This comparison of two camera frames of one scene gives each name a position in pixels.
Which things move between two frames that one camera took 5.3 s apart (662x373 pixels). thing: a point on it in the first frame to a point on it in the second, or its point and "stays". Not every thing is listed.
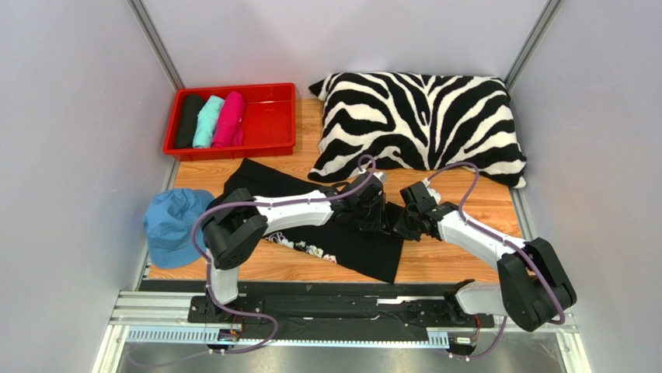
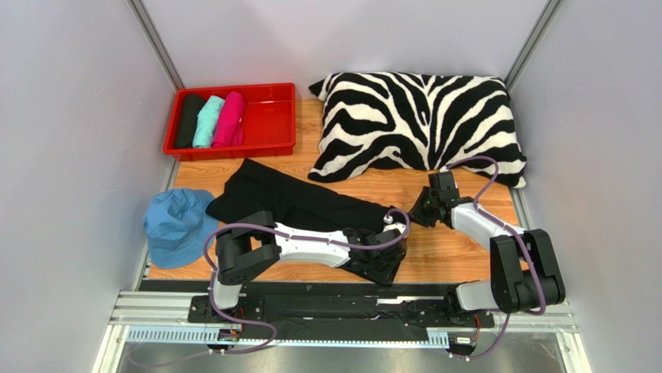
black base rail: x=330 y=310 stays
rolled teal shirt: x=207 y=123 stays
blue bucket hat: x=168 y=221 stays
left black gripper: x=379 y=224 to x=384 y=277
